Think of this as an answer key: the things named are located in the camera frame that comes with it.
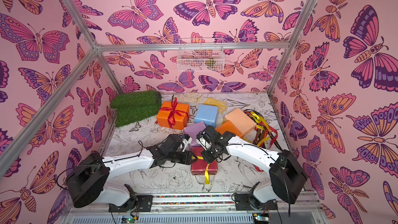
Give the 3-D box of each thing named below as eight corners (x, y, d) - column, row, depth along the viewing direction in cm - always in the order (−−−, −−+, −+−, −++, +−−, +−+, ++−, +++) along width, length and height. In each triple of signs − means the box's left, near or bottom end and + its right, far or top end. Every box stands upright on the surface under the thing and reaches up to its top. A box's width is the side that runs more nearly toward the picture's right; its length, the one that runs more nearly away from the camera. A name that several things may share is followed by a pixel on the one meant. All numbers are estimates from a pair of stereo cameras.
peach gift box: (240, 139, 97) (242, 134, 92) (223, 120, 106) (223, 115, 101) (255, 129, 101) (258, 124, 96) (237, 112, 110) (239, 106, 106)
